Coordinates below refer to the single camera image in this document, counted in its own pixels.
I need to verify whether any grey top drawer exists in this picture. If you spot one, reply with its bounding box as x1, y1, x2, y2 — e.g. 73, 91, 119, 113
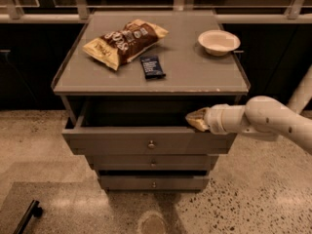
62, 97, 236, 155

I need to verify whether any grey drawer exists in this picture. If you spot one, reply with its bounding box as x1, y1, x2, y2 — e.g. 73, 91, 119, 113
62, 97, 236, 155
86, 155, 218, 171
99, 175, 208, 190

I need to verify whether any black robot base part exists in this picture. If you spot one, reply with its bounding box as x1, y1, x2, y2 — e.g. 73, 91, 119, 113
13, 200, 43, 234

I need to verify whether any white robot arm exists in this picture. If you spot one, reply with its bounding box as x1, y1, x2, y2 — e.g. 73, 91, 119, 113
185, 67, 312, 154

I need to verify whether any grey drawer cabinet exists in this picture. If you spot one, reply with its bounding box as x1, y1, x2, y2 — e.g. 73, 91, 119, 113
53, 11, 250, 182

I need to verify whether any grey middle drawer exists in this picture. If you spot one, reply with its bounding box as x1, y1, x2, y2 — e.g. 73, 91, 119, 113
86, 155, 218, 171

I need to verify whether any grey bottom drawer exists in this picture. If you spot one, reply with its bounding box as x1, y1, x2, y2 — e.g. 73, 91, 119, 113
99, 175, 208, 190

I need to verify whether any dark blue snack bar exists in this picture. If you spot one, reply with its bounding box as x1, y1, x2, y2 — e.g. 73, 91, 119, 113
139, 56, 166, 79

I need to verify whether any white paper bowl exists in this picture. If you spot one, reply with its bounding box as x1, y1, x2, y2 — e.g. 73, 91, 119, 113
198, 30, 241, 57

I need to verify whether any brown chip bag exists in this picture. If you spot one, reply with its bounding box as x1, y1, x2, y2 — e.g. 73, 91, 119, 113
83, 19, 169, 70

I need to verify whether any metal window railing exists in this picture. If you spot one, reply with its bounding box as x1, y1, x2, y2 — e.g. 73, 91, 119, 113
0, 0, 312, 23

